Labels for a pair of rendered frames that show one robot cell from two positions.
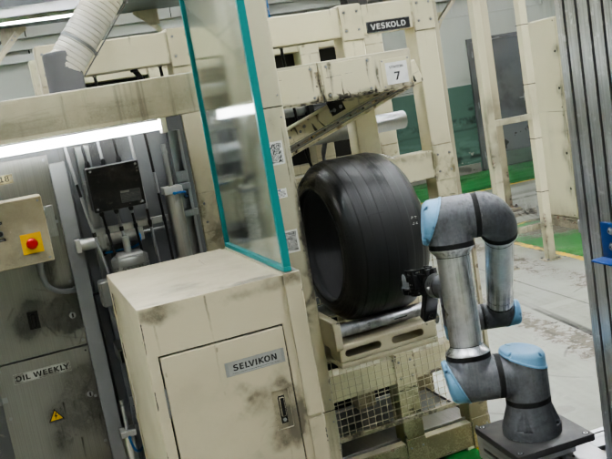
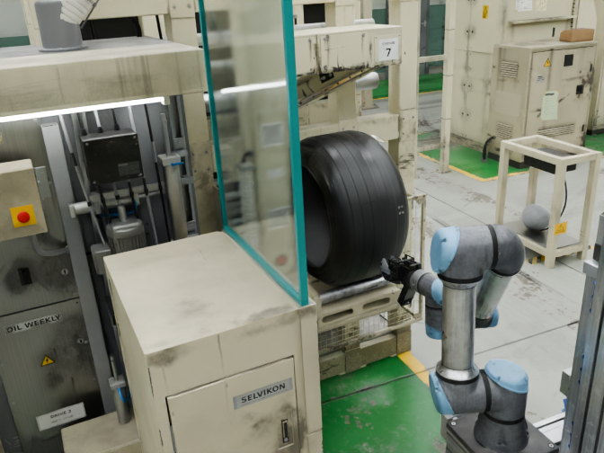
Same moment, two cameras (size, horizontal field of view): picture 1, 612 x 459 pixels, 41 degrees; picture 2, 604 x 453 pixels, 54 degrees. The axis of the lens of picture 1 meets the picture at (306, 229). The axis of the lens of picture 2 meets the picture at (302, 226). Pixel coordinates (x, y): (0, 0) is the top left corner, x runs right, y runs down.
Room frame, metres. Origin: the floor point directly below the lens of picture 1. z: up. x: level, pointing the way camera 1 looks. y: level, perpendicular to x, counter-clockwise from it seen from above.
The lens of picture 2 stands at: (0.74, 0.17, 1.95)
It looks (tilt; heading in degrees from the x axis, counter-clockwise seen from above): 22 degrees down; 354
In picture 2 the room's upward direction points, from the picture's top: 3 degrees counter-clockwise
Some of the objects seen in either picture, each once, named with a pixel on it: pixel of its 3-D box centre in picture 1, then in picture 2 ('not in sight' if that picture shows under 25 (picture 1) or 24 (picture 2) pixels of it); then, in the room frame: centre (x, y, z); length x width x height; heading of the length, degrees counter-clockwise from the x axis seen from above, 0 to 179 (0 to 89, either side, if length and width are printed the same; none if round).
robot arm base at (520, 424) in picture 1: (530, 412); (501, 421); (2.01, -0.50, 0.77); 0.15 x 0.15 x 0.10
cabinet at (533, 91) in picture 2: not in sight; (539, 102); (6.80, -3.10, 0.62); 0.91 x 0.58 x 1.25; 106
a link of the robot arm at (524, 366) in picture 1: (521, 371); (502, 387); (2.01, -0.49, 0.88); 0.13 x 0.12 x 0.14; 86
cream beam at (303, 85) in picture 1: (326, 82); (320, 50); (3.08, -0.17, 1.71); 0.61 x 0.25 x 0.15; 109
